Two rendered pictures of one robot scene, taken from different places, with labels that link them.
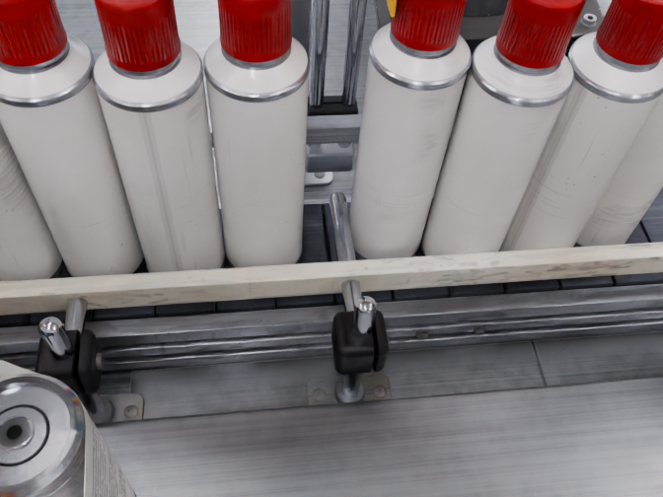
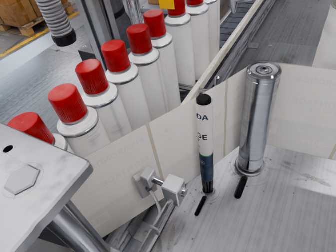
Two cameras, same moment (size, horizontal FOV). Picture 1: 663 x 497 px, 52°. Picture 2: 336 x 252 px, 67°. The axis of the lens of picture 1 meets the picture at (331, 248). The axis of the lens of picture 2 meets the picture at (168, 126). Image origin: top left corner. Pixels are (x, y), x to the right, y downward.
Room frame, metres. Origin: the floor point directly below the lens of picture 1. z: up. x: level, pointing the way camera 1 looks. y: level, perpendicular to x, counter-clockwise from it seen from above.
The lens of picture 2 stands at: (-0.03, 0.33, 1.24)
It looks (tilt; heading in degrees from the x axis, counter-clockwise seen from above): 45 degrees down; 318
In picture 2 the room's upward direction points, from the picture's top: 11 degrees counter-clockwise
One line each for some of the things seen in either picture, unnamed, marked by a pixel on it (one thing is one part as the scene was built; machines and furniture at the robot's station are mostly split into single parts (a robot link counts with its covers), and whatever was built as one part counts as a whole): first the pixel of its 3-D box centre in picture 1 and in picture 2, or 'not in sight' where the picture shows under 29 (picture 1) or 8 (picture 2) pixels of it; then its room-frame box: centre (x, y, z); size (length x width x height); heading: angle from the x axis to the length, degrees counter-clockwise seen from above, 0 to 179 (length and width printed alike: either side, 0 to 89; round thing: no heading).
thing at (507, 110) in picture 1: (494, 146); (197, 36); (0.28, -0.09, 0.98); 0.05 x 0.05 x 0.20
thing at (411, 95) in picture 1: (405, 131); (180, 46); (0.29, -0.04, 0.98); 0.05 x 0.05 x 0.20
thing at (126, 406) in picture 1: (98, 412); not in sight; (0.16, 0.14, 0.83); 0.06 x 0.03 x 0.01; 99
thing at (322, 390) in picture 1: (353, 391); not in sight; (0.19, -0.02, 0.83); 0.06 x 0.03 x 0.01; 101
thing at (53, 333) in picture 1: (82, 349); not in sight; (0.18, 0.14, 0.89); 0.06 x 0.03 x 0.12; 11
